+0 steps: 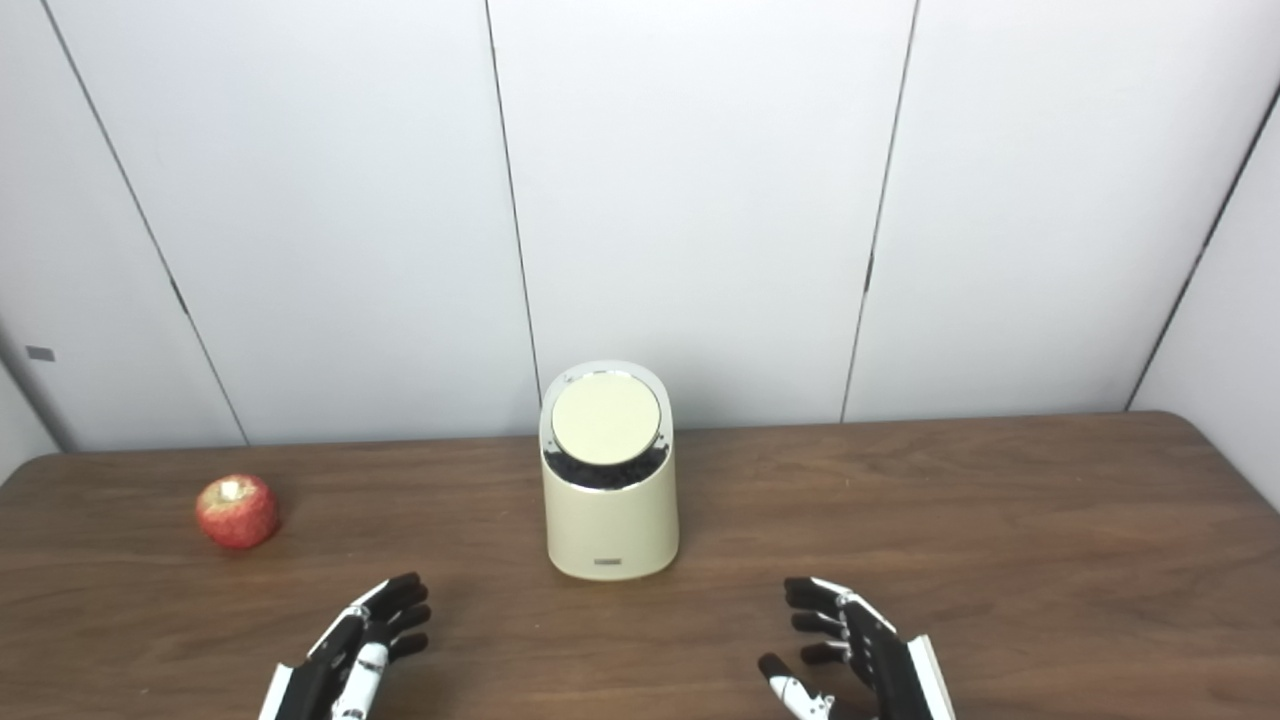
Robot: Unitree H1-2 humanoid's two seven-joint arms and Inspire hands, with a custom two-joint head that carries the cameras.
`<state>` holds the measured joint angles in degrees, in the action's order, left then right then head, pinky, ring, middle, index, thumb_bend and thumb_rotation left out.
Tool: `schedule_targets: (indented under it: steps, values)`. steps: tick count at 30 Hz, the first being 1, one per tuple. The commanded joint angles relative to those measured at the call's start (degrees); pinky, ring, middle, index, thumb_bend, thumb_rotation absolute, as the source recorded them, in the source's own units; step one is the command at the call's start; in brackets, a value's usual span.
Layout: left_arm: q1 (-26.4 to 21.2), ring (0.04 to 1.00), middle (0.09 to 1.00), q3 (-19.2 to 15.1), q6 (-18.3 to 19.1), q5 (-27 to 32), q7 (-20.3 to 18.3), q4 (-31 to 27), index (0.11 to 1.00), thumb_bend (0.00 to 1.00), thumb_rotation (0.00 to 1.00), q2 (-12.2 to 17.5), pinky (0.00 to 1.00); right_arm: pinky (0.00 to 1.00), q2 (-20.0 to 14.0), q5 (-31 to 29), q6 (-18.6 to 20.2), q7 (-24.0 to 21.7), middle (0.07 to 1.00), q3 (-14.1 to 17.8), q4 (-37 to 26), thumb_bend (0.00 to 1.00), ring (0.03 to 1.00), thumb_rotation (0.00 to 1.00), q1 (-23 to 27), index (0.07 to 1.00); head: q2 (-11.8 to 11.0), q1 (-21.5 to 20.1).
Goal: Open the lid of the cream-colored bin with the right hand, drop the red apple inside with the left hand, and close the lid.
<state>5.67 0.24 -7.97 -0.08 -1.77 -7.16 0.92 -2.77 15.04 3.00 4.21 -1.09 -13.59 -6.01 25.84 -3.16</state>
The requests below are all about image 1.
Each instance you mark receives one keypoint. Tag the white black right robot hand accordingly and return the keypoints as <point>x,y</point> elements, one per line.
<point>880,660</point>

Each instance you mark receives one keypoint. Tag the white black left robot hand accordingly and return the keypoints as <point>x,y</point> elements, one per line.
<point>340,650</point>

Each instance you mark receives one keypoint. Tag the red apple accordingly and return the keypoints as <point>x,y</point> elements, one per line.
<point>238,515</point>

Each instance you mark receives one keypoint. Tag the cream round bin lid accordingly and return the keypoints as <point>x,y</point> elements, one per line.
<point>605,418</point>

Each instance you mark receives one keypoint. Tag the cream-colored round bin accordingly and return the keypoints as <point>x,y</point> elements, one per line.
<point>610,530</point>

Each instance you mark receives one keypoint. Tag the small grey wall tag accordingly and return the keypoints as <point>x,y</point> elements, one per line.
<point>40,353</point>

